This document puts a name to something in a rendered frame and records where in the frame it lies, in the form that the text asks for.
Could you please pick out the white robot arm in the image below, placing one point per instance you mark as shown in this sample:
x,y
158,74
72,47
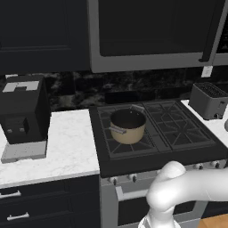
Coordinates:
x,y
178,190

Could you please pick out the silver stove knob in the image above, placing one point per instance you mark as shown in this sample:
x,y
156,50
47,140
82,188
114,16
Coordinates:
x,y
197,166
112,180
132,177
215,163

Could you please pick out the grey kettle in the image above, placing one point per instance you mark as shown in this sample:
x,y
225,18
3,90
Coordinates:
x,y
226,125

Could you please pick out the tan cooking pot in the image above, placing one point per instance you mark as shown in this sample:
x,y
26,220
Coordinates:
x,y
128,134

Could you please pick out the stainless steel microwave oven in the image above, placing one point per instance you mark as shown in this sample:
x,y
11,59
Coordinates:
x,y
148,62

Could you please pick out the black gas hob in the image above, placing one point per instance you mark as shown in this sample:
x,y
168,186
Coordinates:
x,y
178,127

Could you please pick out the black coffee machine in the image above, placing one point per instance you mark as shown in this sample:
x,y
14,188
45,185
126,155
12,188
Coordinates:
x,y
26,115

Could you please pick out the dark navy drawer front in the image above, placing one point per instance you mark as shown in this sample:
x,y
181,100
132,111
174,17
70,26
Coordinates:
x,y
59,188
59,215

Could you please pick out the grey toaster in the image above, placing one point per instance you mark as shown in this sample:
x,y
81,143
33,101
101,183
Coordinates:
x,y
207,102

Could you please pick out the oven door with dark window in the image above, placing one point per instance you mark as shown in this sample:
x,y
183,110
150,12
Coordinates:
x,y
130,209

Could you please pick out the dark navy cupboard door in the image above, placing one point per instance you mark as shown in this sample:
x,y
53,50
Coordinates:
x,y
41,32

